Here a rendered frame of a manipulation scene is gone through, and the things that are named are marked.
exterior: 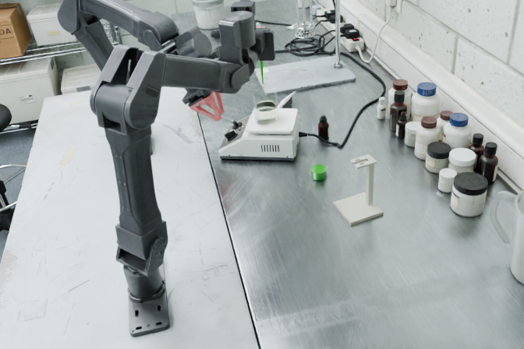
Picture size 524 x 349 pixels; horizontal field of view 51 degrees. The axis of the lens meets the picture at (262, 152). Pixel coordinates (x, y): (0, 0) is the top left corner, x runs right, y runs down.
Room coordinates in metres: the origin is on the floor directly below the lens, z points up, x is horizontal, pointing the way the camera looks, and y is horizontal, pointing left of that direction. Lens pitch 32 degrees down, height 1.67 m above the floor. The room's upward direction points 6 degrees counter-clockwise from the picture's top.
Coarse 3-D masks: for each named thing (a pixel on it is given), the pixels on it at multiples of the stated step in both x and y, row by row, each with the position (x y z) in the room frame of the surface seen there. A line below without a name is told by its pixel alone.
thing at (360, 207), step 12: (372, 168) 0.95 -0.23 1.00; (372, 180) 0.95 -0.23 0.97; (372, 192) 0.95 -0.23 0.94; (336, 204) 0.96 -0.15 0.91; (348, 204) 0.95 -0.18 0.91; (360, 204) 0.95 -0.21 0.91; (372, 204) 0.95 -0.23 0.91; (348, 216) 0.91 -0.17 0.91; (360, 216) 0.91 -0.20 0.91; (372, 216) 0.91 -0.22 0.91
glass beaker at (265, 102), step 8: (264, 88) 1.26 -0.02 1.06; (272, 88) 1.25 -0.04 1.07; (256, 96) 1.24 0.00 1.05; (264, 96) 1.25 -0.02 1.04; (272, 96) 1.24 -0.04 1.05; (256, 104) 1.21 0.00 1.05; (264, 104) 1.19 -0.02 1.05; (272, 104) 1.20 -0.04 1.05; (256, 112) 1.21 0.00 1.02; (264, 112) 1.19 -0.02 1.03; (272, 112) 1.20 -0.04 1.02; (256, 120) 1.21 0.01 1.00; (264, 120) 1.19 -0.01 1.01; (272, 120) 1.20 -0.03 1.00
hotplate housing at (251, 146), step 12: (240, 120) 1.31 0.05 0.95; (300, 132) 1.24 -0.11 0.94; (228, 144) 1.20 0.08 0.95; (240, 144) 1.18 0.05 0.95; (252, 144) 1.18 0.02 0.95; (264, 144) 1.17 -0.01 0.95; (276, 144) 1.16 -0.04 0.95; (288, 144) 1.16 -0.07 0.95; (228, 156) 1.19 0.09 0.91; (240, 156) 1.18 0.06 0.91; (252, 156) 1.18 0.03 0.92; (264, 156) 1.17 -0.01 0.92; (276, 156) 1.16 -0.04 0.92; (288, 156) 1.16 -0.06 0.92
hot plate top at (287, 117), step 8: (280, 112) 1.26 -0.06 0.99; (288, 112) 1.26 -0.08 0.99; (296, 112) 1.25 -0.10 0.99; (280, 120) 1.22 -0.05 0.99; (288, 120) 1.22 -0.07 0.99; (248, 128) 1.20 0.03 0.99; (256, 128) 1.19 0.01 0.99; (264, 128) 1.19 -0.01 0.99; (272, 128) 1.18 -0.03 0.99; (280, 128) 1.18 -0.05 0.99; (288, 128) 1.18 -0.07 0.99
